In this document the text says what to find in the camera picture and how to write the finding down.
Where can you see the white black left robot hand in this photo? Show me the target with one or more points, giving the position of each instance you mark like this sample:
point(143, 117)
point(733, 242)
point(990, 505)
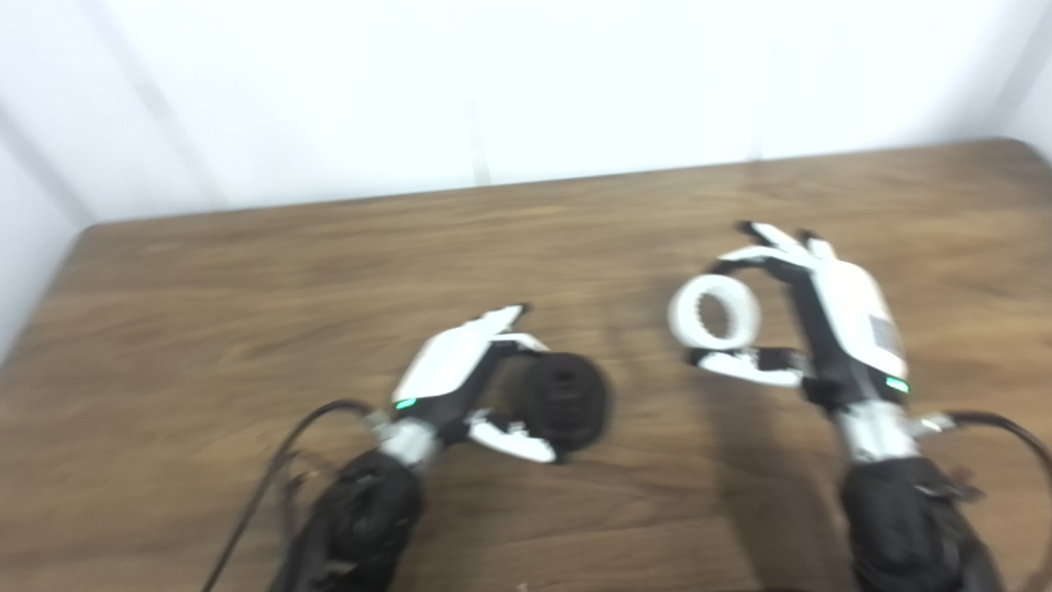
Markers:
point(448, 366)

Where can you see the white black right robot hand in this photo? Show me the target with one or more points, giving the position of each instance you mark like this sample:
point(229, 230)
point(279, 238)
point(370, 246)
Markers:
point(855, 321)

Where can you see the round black plastic part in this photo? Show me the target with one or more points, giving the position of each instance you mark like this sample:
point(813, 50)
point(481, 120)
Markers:
point(571, 403)

